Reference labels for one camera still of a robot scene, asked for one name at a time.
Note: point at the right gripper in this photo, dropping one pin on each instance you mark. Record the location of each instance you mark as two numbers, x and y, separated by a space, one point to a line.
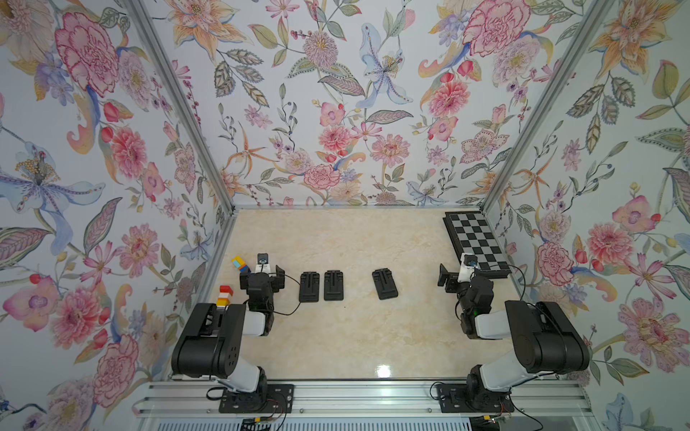
452 279

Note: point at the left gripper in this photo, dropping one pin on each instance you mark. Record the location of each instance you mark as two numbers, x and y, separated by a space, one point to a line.
278 280

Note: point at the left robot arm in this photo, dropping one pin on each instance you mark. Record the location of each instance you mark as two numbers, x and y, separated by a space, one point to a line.
210 344

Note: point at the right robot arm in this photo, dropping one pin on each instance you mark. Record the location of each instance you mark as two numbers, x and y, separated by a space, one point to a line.
544 342

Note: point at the yellow blue toy block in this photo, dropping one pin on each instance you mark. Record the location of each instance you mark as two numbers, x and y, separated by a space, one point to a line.
240 265

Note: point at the red white yellow block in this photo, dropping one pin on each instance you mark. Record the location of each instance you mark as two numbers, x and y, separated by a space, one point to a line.
225 296

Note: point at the black white chessboard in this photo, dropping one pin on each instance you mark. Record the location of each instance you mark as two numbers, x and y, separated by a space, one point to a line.
471 235

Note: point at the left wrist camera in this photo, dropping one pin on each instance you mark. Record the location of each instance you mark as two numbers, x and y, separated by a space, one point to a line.
263 263

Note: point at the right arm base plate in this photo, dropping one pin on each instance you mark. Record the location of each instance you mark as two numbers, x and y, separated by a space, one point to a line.
463 398

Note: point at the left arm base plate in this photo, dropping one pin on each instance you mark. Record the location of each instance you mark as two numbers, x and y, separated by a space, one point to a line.
273 399

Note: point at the aluminium front rail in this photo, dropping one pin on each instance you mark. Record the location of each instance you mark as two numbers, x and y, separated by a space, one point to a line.
360 399

